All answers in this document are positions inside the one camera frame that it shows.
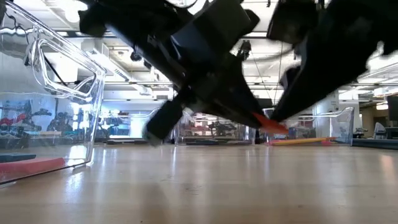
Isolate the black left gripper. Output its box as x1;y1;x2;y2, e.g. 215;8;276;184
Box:
105;0;265;147

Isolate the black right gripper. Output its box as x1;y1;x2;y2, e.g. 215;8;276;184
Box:
266;0;398;123

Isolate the red eraser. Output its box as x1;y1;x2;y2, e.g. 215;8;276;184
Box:
251;111;289;136

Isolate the large clear plastic bin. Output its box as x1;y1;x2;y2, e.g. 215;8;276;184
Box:
0;0;107;187

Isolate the blue eraser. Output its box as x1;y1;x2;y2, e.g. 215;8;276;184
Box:
0;152;37;164

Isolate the white pillar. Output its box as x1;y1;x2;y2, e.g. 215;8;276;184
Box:
313;90;340;138

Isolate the dark monitor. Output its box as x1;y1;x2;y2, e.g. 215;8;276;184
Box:
386;94;398;123

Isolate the black horizontal beam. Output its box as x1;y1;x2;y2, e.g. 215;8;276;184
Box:
58;30;274;40

